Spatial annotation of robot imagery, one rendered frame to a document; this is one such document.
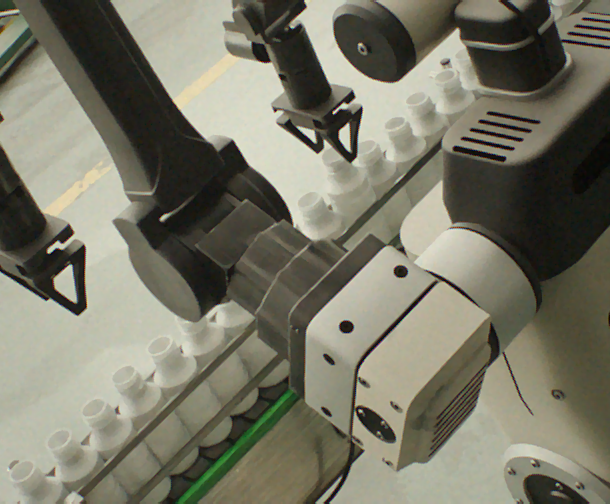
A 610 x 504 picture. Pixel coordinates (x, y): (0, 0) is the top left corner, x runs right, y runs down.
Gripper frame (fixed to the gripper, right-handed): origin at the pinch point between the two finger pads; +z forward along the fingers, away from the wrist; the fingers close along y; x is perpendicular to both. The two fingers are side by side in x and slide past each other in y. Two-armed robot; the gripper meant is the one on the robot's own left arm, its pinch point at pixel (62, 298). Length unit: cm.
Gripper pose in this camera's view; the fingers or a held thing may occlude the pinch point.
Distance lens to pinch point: 139.3
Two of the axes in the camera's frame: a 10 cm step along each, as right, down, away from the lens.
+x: 6.6, -6.3, 4.1
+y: 6.6, 2.2, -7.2
